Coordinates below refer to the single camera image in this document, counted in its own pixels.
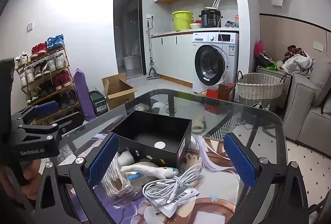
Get wicker laundry basket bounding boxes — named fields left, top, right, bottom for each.
left=236, top=71, right=287, bottom=111

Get white plush toy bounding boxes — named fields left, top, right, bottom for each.
left=121, top=163, right=180, bottom=179

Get black pressure cooker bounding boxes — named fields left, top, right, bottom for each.
left=199, top=8, right=223, bottom=29

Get open cardboard box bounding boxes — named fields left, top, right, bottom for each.
left=102, top=72, right=139, bottom=111

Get red box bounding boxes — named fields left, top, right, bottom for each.
left=204, top=84, right=236, bottom=114

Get white bin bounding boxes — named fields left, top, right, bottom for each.
left=122, top=56, right=137, bottom=71

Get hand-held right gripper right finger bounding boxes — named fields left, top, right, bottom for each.
left=223, top=132, right=309, bottom=224

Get grey sofa cushion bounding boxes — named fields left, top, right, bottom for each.
left=309, top=57, right=331, bottom=107

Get dark green box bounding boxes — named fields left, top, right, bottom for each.
left=89, top=90, right=108, bottom=117

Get pile of clothes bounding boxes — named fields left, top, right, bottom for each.
left=281, top=45, right=314, bottom=77

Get white slipper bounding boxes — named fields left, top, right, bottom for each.
left=152, top=101, right=168, bottom=114

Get yellow-green bucket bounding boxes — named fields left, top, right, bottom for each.
left=172, top=10, right=194, bottom=31

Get rows of shoes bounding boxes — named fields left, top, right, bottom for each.
left=14, top=34, right=78, bottom=111

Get grey mop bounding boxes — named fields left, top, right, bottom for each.
left=145, top=20, right=162, bottom=81

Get purple rolled mat bag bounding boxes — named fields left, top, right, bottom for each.
left=73, top=68, right=97, bottom=122

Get dark framed glass door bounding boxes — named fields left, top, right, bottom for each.
left=113, top=0, right=144, bottom=80

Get black box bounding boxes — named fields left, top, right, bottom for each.
left=112, top=110, right=192, bottom=168

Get white green plastic packet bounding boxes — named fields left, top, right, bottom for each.
left=150, top=189, right=199, bottom=218

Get white base cabinets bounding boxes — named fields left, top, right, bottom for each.
left=150, top=33, right=194, bottom=86

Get white cloth piece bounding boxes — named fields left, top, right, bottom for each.
left=118, top=150, right=135, bottom=166

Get beige slipper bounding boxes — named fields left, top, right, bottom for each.
left=192, top=114, right=206, bottom=134

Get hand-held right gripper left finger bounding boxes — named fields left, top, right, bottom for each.
left=35, top=132, right=121, bottom=224

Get grey sofa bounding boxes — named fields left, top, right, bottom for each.
left=282, top=57, right=331, bottom=156

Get wooden shoe rack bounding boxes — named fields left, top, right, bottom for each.
left=14, top=46, right=81, bottom=122

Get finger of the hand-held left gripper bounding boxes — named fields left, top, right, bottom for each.
left=18, top=111, right=84, bottom=145
left=12, top=100, right=60, bottom=126

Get pink bag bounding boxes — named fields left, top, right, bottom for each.
left=255, top=40, right=265, bottom=57

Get striped floor mat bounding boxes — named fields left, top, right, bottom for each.
left=220, top=116, right=246, bottom=140

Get green plastic bag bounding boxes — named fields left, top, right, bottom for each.
left=267, top=60, right=283, bottom=71

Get white washing machine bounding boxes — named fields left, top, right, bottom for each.
left=192, top=31, right=240, bottom=94

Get white cable bundle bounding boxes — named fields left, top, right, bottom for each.
left=143, top=164, right=202, bottom=205

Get person's left hand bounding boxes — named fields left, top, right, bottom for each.
left=22, top=161, right=43, bottom=200

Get bag of white shoelaces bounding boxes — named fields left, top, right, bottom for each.
left=100, top=152, right=145, bottom=205

